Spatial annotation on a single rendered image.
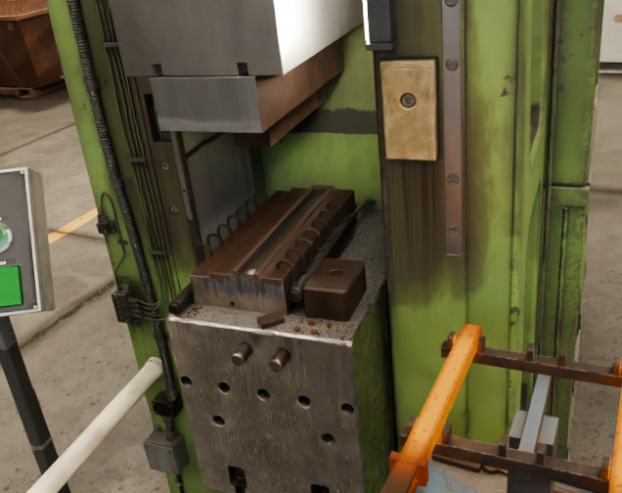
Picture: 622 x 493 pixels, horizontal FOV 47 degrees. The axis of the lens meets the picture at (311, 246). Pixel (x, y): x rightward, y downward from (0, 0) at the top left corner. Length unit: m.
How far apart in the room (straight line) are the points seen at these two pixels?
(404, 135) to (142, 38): 0.47
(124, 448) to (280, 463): 1.15
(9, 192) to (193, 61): 0.48
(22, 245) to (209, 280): 0.36
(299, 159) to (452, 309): 0.58
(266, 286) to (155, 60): 0.44
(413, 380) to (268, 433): 0.32
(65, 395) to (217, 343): 1.60
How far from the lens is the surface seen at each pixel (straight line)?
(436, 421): 0.98
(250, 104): 1.19
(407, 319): 1.43
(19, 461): 2.70
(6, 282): 1.47
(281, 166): 1.77
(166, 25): 1.23
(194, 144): 1.51
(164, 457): 1.92
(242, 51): 1.17
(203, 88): 1.22
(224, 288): 1.37
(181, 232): 1.55
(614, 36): 6.42
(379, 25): 1.19
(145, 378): 1.75
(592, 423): 2.53
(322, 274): 1.33
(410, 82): 1.21
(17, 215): 1.48
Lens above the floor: 1.63
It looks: 27 degrees down
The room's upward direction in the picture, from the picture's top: 6 degrees counter-clockwise
